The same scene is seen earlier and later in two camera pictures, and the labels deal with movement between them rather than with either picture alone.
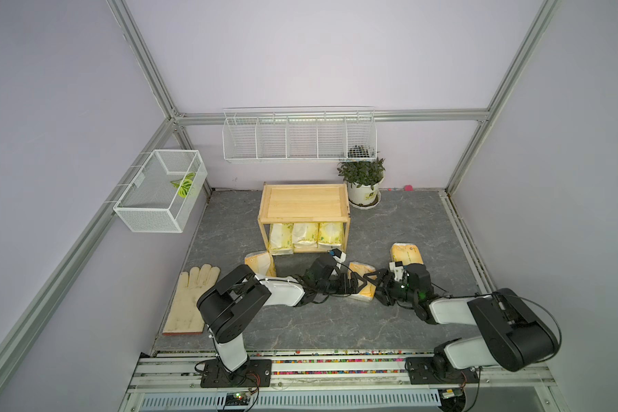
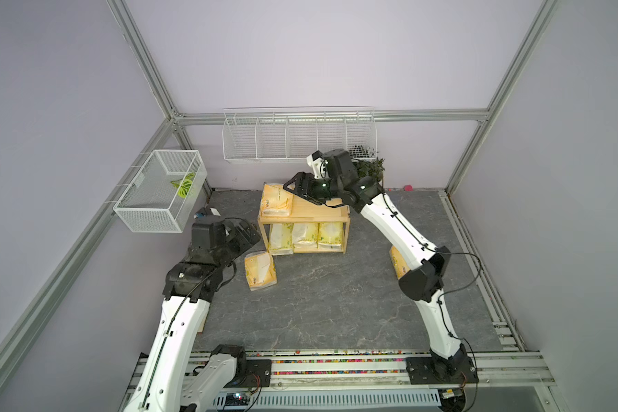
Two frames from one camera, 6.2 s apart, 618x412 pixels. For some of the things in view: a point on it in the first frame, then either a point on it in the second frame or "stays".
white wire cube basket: (151, 203) stays
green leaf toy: (184, 184) stays
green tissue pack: (281, 239) stays
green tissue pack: (305, 234) stays
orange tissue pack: (368, 292) → (276, 201)
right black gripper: (380, 277) → (303, 183)
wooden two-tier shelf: (304, 203) stays
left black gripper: (343, 288) → (245, 243)
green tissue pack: (330, 235) stays
